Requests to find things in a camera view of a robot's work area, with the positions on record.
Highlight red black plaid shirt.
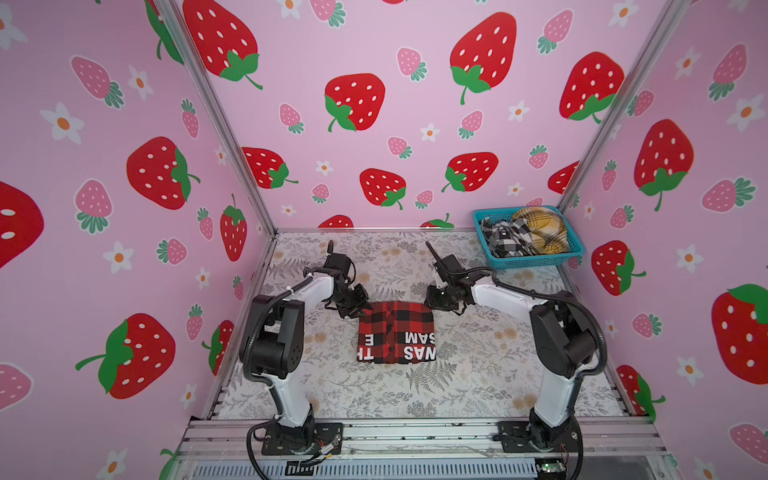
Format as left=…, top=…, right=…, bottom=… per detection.
left=356, top=301, right=436, bottom=364

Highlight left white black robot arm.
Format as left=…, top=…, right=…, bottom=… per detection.
left=238, top=252, right=371, bottom=432

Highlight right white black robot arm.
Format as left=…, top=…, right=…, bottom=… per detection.
left=425, top=255, right=608, bottom=449

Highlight black white plaid shirt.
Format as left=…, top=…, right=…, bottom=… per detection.
left=479, top=217, right=535, bottom=259

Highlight yellow plaid shirt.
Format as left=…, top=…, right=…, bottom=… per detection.
left=513, top=206, right=571, bottom=255

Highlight teal plastic basket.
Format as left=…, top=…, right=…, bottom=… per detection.
left=473, top=206, right=585, bottom=269

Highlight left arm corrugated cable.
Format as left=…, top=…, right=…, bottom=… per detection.
left=239, top=275, right=316, bottom=385

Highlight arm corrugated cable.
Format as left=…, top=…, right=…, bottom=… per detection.
left=424, top=241, right=609, bottom=379
left=239, top=275, right=316, bottom=385

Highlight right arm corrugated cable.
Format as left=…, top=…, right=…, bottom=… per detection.
left=424, top=241, right=609, bottom=379

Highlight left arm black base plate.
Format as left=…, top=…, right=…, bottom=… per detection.
left=261, top=422, right=344, bottom=456

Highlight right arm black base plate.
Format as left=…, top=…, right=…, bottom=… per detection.
left=492, top=419, right=583, bottom=454

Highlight aluminium rail frame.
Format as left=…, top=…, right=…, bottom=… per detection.
left=168, top=417, right=683, bottom=479

